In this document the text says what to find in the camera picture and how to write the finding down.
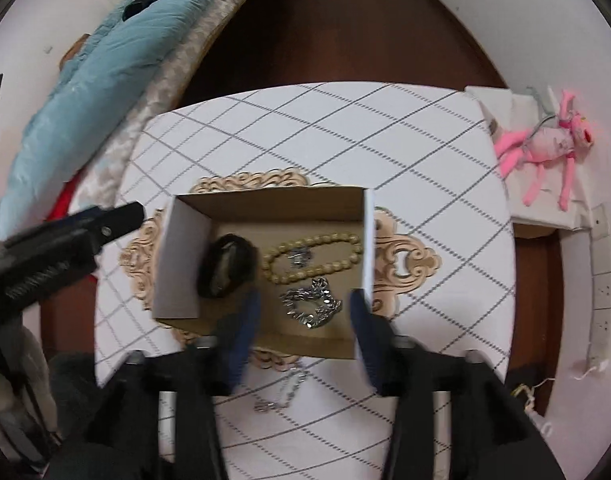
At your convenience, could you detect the thin silver necklace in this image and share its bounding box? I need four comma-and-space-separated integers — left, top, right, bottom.
254, 360, 307, 414

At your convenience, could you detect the white flat box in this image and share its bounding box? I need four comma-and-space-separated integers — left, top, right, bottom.
464, 85, 606, 232

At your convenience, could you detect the black bracelet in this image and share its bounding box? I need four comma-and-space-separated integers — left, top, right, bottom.
196, 234, 259, 301

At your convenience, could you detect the white power strip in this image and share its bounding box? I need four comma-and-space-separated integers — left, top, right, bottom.
587, 310, 611, 372

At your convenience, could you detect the red cloth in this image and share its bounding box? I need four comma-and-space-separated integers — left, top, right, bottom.
46, 180, 79, 223

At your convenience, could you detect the white cable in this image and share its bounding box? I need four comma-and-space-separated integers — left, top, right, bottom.
514, 357, 609, 428

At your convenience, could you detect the yellow beaded bracelet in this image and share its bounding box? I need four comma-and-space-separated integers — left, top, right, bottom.
260, 232, 364, 286

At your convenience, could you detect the pink plush toy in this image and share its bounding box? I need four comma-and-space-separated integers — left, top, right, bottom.
494, 89, 599, 210

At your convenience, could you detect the light blue quilt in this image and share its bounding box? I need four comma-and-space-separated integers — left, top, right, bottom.
0, 0, 256, 247

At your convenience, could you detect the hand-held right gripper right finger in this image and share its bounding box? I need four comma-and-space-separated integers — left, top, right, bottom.
348, 287, 567, 480

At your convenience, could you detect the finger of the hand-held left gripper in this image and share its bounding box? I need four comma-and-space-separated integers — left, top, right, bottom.
74, 201, 146, 257

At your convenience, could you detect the cardboard box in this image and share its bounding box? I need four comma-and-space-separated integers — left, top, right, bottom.
152, 186, 377, 361

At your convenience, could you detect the grey wire hanger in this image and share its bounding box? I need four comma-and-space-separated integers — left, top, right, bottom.
524, 85, 562, 147

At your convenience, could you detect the grey patterned mattress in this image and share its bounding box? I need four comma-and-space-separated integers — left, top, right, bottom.
70, 0, 279, 221

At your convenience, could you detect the grey beige cloth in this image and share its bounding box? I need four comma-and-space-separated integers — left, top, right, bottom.
0, 322, 61, 461

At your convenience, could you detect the white wall socket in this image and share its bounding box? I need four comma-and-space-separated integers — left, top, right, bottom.
592, 204, 611, 242
590, 271, 611, 311

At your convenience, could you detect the carved wooden placemat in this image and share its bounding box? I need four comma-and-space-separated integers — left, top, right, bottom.
118, 169, 443, 372

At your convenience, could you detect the silver chain bracelet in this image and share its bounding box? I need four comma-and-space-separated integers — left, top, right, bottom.
279, 277, 344, 331

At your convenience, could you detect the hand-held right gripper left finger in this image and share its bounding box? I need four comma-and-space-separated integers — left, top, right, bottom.
50, 287, 264, 480

